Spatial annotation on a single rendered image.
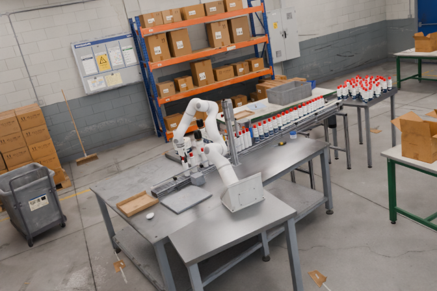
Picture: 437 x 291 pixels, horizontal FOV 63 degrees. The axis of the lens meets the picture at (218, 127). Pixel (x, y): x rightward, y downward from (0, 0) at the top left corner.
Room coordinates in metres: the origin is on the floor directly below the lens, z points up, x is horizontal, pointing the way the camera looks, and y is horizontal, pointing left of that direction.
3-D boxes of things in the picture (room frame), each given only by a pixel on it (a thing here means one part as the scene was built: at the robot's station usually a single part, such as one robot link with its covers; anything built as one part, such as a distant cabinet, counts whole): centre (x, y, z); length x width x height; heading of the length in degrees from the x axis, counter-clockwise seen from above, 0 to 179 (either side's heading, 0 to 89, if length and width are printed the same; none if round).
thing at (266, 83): (7.74, -1.44, 0.32); 1.20 x 0.83 x 0.64; 21
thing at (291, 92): (5.46, -1.20, 0.91); 0.60 x 0.40 x 0.22; 116
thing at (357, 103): (4.66, -2.00, 0.46); 0.73 x 0.62 x 0.93; 124
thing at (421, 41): (7.19, -4.48, 0.97); 0.47 x 0.41 x 0.37; 109
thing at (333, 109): (4.22, -1.16, 0.47); 1.17 x 0.38 x 0.94; 124
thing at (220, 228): (2.55, 0.14, 0.81); 0.90 x 0.90 x 0.04; 22
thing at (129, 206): (2.88, 0.84, 0.85); 0.30 x 0.26 x 0.04; 124
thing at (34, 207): (4.30, 2.59, 0.48); 0.89 x 0.63 x 0.96; 41
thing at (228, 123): (3.34, -0.10, 1.16); 0.04 x 0.04 x 0.67; 34
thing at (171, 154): (3.88, 0.16, 0.86); 0.80 x 0.67 x 0.05; 124
